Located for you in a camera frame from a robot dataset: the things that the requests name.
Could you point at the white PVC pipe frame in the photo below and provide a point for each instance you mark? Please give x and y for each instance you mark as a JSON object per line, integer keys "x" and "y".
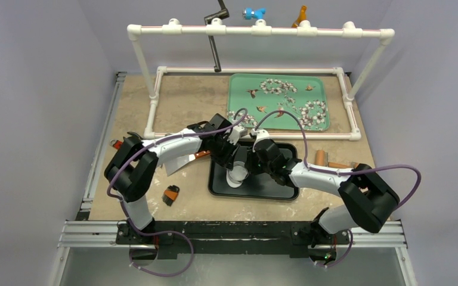
{"x": 260, "y": 28}

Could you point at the metal scraper orange handle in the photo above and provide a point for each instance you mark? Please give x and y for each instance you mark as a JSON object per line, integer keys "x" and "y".
{"x": 176, "y": 164}

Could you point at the wooden double-ended rolling pin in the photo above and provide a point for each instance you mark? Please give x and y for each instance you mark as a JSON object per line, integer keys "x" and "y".
{"x": 322, "y": 159}

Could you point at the small orange black brush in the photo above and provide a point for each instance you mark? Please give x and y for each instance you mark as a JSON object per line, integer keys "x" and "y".
{"x": 170, "y": 194}

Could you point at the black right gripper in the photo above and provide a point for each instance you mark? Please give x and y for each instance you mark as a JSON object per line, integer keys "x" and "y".
{"x": 253, "y": 162}

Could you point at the red handled adjustable wrench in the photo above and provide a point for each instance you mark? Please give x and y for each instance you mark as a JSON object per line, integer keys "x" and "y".
{"x": 116, "y": 144}

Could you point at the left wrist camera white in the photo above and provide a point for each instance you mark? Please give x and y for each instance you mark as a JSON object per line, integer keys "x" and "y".
{"x": 235, "y": 134}

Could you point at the blue plastic toy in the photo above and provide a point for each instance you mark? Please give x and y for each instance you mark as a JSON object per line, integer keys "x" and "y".
{"x": 249, "y": 13}

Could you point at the aluminium rail frame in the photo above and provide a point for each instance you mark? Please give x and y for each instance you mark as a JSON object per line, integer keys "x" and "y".
{"x": 84, "y": 233}

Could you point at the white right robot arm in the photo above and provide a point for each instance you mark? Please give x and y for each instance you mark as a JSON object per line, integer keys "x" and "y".
{"x": 368, "y": 200}

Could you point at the black baking tray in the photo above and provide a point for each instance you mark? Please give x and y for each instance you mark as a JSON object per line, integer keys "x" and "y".
{"x": 261, "y": 186}

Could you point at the green floral tray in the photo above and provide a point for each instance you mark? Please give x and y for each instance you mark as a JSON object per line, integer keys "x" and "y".
{"x": 260, "y": 94}

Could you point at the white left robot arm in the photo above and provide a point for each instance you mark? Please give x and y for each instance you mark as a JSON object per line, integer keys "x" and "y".
{"x": 131, "y": 170}

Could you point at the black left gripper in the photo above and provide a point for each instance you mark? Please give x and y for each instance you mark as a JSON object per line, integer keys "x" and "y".
{"x": 227, "y": 159}

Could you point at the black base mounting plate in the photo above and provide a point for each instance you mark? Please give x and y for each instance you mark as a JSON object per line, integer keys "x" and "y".
{"x": 295, "y": 239}

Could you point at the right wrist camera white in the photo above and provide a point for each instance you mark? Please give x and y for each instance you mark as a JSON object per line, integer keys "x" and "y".
{"x": 261, "y": 139}

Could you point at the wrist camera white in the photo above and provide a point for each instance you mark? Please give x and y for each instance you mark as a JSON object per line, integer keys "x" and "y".
{"x": 235, "y": 134}
{"x": 261, "y": 139}

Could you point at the white dough ball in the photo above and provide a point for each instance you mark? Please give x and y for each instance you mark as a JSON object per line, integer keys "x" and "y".
{"x": 235, "y": 181}

